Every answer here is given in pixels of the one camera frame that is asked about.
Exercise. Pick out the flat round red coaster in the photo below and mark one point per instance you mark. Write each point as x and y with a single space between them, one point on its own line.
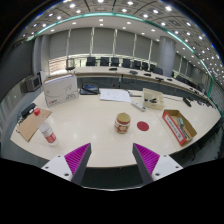
143 126

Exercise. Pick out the row of black office chairs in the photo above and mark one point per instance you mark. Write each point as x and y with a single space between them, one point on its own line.
115 61

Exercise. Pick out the grey-green tool in box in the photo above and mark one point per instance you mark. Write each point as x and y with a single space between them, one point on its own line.
182 124

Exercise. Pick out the large white cardboard box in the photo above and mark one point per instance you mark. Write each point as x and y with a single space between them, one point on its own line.
60 90

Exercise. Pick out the group of ceiling lights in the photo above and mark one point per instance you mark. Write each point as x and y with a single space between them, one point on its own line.
128 22

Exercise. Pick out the white paper sheet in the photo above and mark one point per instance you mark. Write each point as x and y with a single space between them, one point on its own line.
115 95

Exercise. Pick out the open red-sided cardboard box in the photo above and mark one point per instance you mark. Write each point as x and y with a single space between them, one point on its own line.
173 128

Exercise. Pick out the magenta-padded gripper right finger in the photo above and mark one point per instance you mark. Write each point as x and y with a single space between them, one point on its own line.
146 160

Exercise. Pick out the small grey monitor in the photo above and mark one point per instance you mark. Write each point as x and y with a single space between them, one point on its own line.
32 83

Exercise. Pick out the brown cardboard sheet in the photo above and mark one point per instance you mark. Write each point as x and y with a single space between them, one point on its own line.
31 124

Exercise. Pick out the black table microphone base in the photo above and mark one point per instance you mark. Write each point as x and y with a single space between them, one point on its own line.
187 102

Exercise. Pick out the group of black desk microphones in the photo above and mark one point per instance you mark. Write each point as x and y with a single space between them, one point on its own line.
133 72

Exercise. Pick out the beige compartment tray box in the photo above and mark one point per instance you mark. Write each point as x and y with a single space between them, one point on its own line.
154 94

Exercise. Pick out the black clip in tray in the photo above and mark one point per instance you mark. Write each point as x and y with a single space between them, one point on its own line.
152 100

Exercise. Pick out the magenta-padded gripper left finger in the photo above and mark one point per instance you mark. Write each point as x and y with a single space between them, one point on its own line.
77 160

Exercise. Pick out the long curved conference desk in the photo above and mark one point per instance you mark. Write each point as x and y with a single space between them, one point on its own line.
100 71

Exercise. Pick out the clear red-capped water bottle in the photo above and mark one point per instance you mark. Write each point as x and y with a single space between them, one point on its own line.
48 134

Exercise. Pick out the black desktop console device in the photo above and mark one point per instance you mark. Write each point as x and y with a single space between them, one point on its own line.
89 89

